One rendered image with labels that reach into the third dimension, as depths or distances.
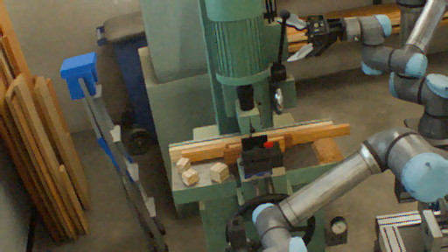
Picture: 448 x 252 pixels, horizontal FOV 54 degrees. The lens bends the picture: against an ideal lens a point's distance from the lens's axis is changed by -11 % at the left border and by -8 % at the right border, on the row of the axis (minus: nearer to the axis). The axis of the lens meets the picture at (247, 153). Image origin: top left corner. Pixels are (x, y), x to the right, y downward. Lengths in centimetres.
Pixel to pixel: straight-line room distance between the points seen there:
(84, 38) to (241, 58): 251
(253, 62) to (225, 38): 12
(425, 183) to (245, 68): 69
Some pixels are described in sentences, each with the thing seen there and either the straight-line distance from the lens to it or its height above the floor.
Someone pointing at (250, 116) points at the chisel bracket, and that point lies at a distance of 162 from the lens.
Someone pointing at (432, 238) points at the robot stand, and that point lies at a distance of 159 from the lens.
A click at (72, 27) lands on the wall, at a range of 385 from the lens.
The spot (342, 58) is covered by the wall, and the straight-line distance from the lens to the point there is 445.
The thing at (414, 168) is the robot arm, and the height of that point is 121.
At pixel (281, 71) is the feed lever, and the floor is 114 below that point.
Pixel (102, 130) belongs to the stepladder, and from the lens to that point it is 225.
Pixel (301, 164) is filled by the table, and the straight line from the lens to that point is 165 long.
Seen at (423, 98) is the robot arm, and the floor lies 98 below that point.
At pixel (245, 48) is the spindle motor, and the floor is 132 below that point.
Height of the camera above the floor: 185
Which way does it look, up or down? 33 degrees down
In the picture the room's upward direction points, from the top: 8 degrees counter-clockwise
